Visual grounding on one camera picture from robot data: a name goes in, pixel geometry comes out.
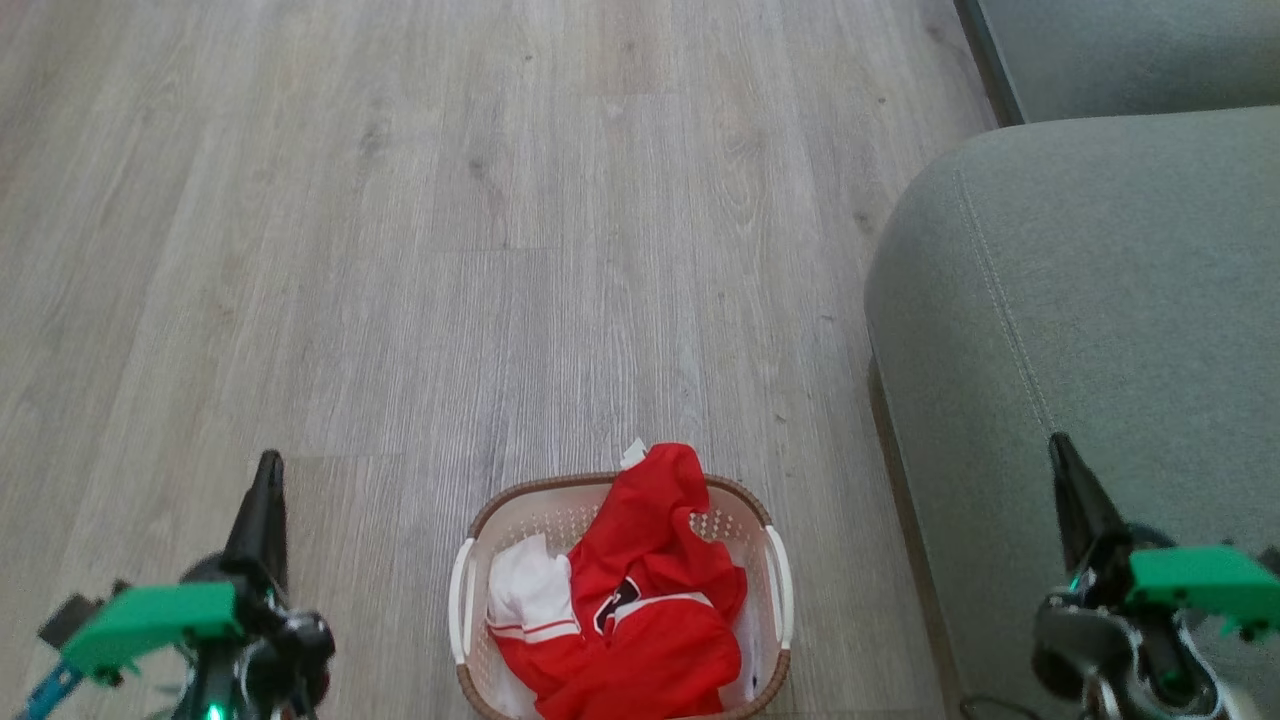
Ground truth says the red white jersey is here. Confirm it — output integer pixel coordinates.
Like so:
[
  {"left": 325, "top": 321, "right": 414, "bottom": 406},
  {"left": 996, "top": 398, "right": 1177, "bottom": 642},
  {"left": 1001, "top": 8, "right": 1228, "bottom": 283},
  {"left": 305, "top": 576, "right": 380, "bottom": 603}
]
[{"left": 486, "top": 438, "right": 749, "bottom": 720}]

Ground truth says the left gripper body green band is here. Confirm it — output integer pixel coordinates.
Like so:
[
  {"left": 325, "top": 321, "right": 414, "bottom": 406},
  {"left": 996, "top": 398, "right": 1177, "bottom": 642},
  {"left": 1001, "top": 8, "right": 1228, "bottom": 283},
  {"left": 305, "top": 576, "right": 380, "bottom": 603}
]
[{"left": 60, "top": 555, "right": 301, "bottom": 686}]

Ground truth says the grey sofa seat section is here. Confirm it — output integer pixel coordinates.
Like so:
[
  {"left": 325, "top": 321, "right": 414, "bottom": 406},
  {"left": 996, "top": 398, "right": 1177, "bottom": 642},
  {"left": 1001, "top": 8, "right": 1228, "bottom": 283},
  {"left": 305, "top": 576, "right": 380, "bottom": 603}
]
[{"left": 975, "top": 0, "right": 1280, "bottom": 126}]

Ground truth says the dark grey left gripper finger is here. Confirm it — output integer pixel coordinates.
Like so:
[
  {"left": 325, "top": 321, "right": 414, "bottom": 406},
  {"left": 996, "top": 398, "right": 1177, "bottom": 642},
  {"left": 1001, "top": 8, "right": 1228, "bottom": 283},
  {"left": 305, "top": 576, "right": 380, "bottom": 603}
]
[
  {"left": 224, "top": 450, "right": 269, "bottom": 589},
  {"left": 264, "top": 450, "right": 292, "bottom": 593}
]

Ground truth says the white brown-rimmed laundry basket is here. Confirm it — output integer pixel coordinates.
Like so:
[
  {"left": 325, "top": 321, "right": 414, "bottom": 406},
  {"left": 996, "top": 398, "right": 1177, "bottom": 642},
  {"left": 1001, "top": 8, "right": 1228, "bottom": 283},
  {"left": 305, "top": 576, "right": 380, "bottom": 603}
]
[{"left": 448, "top": 472, "right": 795, "bottom": 720}]

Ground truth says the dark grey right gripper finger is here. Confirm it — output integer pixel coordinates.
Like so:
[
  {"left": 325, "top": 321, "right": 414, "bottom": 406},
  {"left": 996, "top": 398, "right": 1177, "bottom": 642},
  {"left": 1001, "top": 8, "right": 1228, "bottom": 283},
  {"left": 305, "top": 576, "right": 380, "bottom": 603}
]
[
  {"left": 1062, "top": 445, "right": 1133, "bottom": 561},
  {"left": 1048, "top": 432, "right": 1093, "bottom": 576}
]

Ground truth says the grey rounded sofa end seat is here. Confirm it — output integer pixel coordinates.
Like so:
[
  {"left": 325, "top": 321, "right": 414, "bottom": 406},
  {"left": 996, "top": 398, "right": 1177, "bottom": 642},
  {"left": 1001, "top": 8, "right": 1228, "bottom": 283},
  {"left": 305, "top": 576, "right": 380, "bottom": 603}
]
[{"left": 864, "top": 105, "right": 1280, "bottom": 720}]

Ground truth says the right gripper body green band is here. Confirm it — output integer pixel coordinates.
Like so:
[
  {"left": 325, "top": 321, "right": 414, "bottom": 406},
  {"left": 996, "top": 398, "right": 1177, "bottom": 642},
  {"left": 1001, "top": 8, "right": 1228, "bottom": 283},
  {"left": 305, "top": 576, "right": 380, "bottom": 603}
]
[{"left": 1064, "top": 522, "right": 1280, "bottom": 643}]

